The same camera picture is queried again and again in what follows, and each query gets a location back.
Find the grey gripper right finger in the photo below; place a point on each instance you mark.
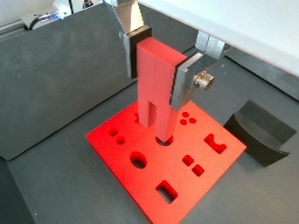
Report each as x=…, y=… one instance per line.
x=191, y=74

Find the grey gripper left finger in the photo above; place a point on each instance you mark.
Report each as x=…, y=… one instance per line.
x=135, y=31

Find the red double-square peg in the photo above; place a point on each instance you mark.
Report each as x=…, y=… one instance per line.
x=156, y=61

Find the dark grey upright panel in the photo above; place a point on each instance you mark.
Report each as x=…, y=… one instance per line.
x=59, y=70

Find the black curved foam block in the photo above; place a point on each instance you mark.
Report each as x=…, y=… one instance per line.
x=262, y=132

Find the red shape-sorting board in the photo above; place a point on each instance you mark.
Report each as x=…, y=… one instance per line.
x=166, y=177

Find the aluminium frame with cables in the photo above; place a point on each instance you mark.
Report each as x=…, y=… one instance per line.
x=18, y=13

